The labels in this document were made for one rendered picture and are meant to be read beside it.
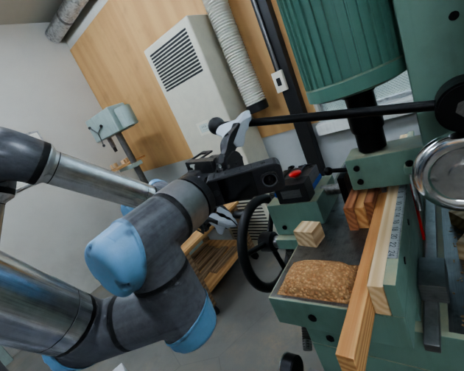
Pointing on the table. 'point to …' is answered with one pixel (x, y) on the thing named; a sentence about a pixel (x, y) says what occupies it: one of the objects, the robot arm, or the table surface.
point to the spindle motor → (342, 46)
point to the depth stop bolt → (413, 185)
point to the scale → (397, 223)
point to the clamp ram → (344, 186)
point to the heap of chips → (320, 280)
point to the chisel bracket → (382, 164)
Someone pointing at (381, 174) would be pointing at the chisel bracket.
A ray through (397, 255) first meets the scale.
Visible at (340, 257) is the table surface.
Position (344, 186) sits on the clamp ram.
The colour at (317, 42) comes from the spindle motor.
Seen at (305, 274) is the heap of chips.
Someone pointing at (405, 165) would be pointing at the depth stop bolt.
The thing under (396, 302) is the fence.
